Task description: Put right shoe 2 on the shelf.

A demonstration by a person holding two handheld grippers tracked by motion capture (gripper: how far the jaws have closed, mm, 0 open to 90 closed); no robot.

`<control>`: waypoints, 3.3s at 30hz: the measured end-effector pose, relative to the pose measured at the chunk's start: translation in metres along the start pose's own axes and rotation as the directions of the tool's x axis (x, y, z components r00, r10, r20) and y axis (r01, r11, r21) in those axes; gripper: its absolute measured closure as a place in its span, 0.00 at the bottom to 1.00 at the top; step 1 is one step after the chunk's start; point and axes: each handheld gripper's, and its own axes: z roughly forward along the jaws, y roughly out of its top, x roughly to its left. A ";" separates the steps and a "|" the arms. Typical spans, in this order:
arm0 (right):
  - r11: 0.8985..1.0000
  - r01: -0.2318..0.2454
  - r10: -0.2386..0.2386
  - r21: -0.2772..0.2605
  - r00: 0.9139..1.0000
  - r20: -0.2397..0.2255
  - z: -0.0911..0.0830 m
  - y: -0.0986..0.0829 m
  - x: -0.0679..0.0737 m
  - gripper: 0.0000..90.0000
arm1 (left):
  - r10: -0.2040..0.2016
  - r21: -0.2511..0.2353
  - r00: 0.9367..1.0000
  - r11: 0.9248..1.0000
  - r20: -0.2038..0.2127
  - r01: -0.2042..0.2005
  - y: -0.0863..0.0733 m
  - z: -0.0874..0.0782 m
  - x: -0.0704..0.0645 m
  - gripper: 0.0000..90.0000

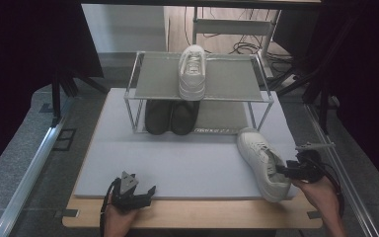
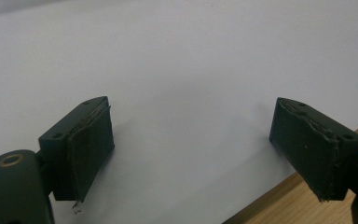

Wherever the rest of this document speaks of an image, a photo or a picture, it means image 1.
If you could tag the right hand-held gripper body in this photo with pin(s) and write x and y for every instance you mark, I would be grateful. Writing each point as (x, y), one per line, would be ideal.
(309, 164)

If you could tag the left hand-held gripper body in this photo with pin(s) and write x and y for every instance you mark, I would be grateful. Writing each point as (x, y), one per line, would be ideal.
(126, 194)

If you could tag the white sneaker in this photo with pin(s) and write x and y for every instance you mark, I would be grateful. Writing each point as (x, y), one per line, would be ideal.
(260, 158)
(192, 82)

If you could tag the metal shoe rack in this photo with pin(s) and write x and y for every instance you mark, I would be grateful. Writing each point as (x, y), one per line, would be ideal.
(230, 79)

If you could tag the person's left hand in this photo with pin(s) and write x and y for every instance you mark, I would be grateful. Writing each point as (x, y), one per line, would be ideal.
(121, 219)

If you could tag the person's right hand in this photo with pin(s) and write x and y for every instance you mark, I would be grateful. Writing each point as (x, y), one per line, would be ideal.
(322, 197)

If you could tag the white foam mat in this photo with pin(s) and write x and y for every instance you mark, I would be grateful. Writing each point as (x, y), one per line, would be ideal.
(177, 164)

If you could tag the black tripod stand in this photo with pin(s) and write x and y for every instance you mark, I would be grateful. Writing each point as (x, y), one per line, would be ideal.
(322, 82)
(65, 85)

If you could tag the black curtain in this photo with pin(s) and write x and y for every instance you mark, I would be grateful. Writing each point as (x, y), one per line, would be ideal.
(13, 65)
(368, 82)

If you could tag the grey metal stand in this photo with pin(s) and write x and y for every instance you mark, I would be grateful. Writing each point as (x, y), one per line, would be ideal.
(233, 26)

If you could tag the white cabinet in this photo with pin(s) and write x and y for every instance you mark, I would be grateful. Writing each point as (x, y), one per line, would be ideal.
(121, 29)

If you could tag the aluminium rail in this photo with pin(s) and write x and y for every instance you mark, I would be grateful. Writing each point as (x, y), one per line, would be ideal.
(342, 171)
(29, 177)

